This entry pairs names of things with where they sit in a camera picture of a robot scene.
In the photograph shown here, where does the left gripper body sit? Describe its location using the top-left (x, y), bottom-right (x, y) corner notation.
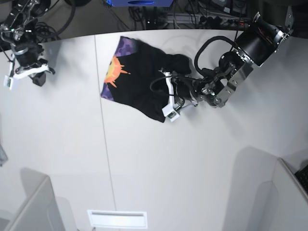
top-left (172, 77), bottom-right (205, 108)

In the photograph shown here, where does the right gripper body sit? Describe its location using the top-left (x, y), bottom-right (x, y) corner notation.
top-left (11, 43), bottom-right (47, 74)

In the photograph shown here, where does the black T-shirt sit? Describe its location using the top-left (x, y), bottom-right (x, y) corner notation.
top-left (101, 36), bottom-right (192, 123)

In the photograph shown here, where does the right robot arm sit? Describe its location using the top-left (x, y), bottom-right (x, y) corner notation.
top-left (0, 0), bottom-right (77, 89)

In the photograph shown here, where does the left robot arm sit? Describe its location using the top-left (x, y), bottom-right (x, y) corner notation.
top-left (169, 4), bottom-right (294, 108)

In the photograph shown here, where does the white power strip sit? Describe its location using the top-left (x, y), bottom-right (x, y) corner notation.
top-left (164, 13), bottom-right (250, 30)

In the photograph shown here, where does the blue box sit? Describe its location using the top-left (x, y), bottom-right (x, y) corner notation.
top-left (105, 0), bottom-right (173, 7)

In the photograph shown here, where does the white partition panel left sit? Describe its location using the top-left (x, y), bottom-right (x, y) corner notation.
top-left (0, 169), bottom-right (77, 231)

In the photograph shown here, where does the white partition panel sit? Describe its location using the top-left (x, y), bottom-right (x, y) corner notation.
top-left (247, 158), bottom-right (308, 231)
top-left (0, 169), bottom-right (77, 231)

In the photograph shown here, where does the white table slot plate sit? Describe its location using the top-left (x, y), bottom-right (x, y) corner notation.
top-left (87, 210), bottom-right (148, 229)

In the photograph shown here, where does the black keyboard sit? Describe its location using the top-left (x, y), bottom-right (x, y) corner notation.
top-left (295, 166), bottom-right (308, 192)

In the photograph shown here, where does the white partition panel right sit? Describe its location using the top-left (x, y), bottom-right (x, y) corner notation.
top-left (247, 158), bottom-right (308, 231)

